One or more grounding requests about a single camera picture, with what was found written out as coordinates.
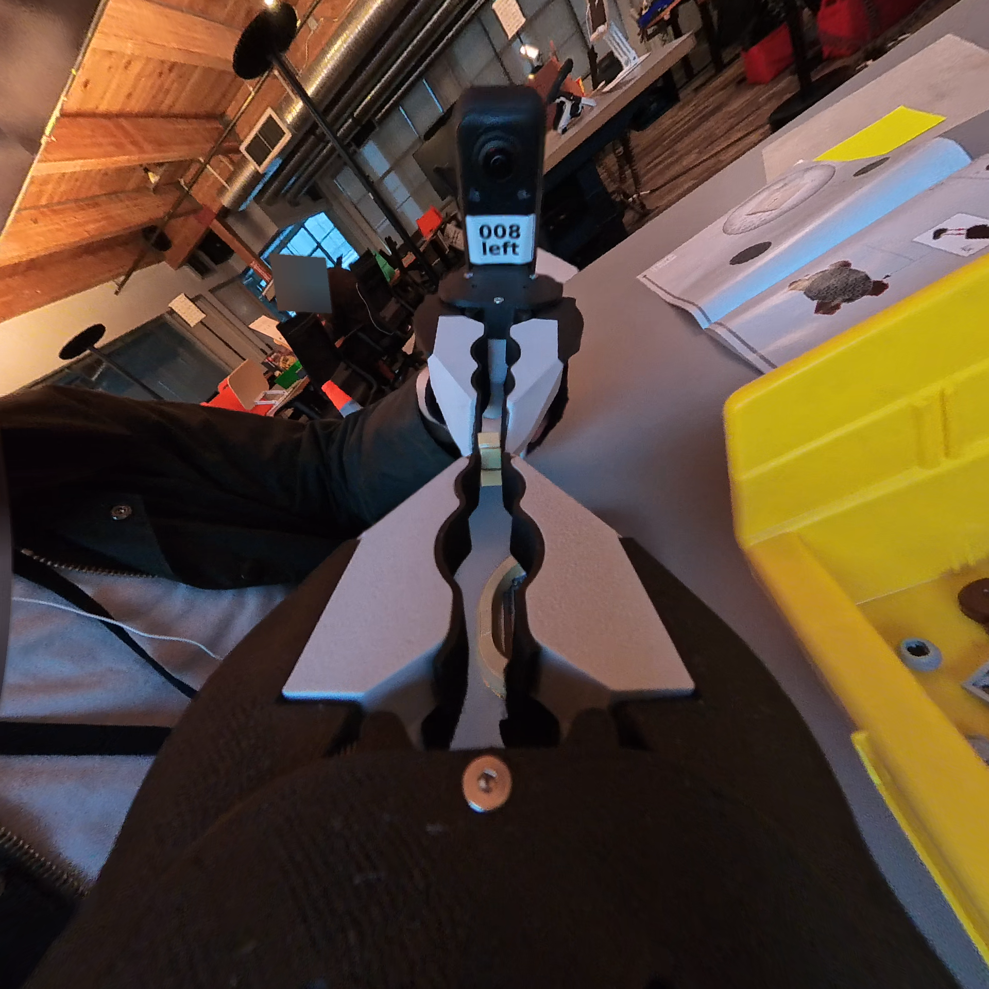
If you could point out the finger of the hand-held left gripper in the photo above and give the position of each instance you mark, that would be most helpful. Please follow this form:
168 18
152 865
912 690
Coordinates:
537 371
452 371

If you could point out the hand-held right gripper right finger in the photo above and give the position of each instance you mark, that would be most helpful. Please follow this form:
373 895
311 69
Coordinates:
603 618

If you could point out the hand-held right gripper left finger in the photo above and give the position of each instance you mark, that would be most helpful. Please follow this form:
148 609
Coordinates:
371 618

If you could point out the small brown and tan brick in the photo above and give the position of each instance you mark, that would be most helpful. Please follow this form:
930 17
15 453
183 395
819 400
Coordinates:
489 463

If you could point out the yellow plastic bin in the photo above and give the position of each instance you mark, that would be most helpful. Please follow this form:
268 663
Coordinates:
850 463

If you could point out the pile of brown toy bricks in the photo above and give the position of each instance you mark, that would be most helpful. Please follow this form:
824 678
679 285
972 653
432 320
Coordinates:
919 653

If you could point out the person's left forearm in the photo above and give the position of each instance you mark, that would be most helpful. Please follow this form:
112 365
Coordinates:
232 479

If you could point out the grey desk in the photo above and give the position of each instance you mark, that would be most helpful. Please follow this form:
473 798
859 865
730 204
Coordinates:
664 433

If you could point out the tan tape roll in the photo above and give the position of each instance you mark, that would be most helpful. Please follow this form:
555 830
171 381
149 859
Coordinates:
485 618

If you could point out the orange traffic cone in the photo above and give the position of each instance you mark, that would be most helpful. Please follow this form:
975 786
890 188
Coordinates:
338 398

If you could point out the grey work table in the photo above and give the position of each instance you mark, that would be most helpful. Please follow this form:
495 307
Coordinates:
618 93

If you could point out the red storage bin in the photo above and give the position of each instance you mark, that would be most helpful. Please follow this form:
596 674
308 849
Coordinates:
773 54

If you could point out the open instruction booklet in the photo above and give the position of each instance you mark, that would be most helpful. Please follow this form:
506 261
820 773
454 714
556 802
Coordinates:
811 247

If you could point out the person's torso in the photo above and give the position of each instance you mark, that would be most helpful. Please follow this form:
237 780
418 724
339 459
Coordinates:
77 695

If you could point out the yellow sticky note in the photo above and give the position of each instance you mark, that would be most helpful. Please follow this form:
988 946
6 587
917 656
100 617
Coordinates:
881 131

